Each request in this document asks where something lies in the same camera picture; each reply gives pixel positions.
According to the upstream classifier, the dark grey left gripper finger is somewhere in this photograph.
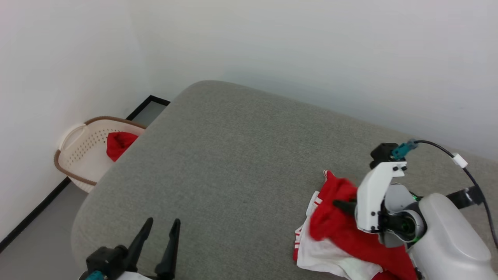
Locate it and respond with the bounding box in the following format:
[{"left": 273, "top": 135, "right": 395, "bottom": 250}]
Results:
[
  {"left": 155, "top": 219, "right": 181, "bottom": 280},
  {"left": 124, "top": 217, "right": 154, "bottom": 273}
]

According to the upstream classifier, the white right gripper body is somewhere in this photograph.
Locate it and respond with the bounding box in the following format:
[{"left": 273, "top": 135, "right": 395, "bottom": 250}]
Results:
[{"left": 357, "top": 161, "right": 426, "bottom": 247}]

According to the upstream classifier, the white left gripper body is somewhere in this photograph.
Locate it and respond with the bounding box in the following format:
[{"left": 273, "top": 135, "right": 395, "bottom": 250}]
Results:
[{"left": 115, "top": 271, "right": 156, "bottom": 280}]

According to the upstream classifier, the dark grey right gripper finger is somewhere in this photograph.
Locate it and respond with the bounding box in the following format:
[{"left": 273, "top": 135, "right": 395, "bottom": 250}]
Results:
[{"left": 333, "top": 199, "right": 358, "bottom": 217}]

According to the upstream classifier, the red and white jersey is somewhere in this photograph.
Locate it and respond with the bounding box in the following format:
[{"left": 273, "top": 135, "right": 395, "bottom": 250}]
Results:
[{"left": 293, "top": 170, "right": 419, "bottom": 280}]

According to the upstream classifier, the red cloth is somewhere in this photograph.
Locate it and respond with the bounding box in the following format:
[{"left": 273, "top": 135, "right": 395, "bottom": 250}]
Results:
[{"left": 106, "top": 131, "right": 139, "bottom": 162}]

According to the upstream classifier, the cream perforated laundry basket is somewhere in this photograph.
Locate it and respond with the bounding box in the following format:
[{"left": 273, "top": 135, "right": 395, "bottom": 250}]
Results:
[{"left": 54, "top": 116, "right": 147, "bottom": 194}]

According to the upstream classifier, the black skirting board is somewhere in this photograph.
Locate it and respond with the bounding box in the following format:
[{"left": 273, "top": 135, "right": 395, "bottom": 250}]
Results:
[{"left": 0, "top": 95, "right": 171, "bottom": 253}]

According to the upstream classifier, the grey fabric sofa cushion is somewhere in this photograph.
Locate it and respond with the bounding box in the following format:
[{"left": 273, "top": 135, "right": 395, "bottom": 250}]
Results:
[{"left": 71, "top": 80, "right": 498, "bottom": 280}]

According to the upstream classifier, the black cable strap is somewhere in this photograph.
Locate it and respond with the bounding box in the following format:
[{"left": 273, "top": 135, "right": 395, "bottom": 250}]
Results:
[{"left": 445, "top": 186, "right": 486, "bottom": 209}]

